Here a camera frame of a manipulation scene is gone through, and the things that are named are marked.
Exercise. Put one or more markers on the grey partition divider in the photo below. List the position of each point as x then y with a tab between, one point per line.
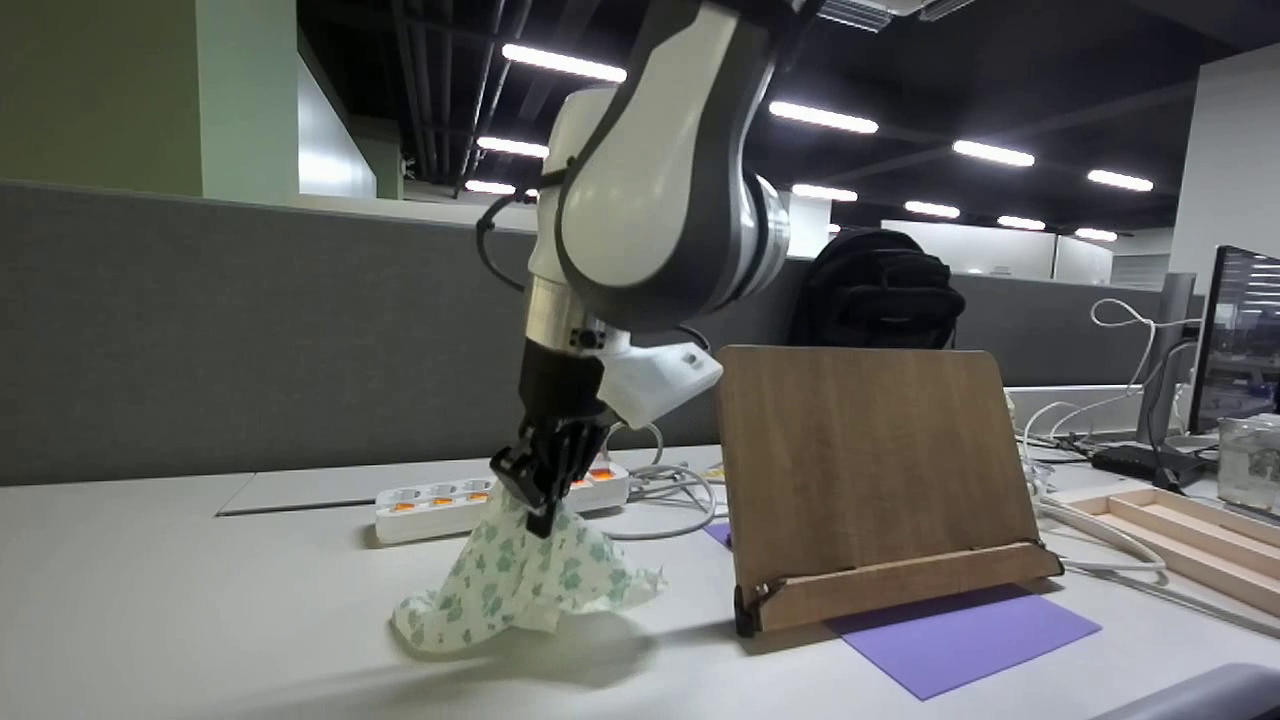
171	336

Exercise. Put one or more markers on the clear plastic container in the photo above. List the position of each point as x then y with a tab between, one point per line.
1251	461

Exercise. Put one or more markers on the light wooden tray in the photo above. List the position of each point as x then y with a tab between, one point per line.
1208	546

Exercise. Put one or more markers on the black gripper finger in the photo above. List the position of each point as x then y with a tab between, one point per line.
523	465
561	459

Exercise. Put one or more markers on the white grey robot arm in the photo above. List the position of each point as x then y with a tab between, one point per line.
646	221

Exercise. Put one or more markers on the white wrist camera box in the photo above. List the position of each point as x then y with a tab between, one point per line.
641	385

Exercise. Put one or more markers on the computer monitor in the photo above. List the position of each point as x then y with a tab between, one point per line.
1236	363

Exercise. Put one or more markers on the grey monitor stand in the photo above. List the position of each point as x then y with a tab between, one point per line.
1144	454

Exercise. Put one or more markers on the white green patterned towel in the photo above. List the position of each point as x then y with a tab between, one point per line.
509	577

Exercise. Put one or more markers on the black backpack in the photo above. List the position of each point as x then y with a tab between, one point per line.
879	288

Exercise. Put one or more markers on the white power strip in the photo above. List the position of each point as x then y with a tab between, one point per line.
455	507

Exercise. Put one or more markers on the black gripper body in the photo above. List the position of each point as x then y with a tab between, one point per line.
561	401

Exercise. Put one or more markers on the wooden book stand rack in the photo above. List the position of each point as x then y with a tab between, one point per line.
869	479

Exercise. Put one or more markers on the purple paper sheet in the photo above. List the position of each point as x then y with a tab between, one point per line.
944	645

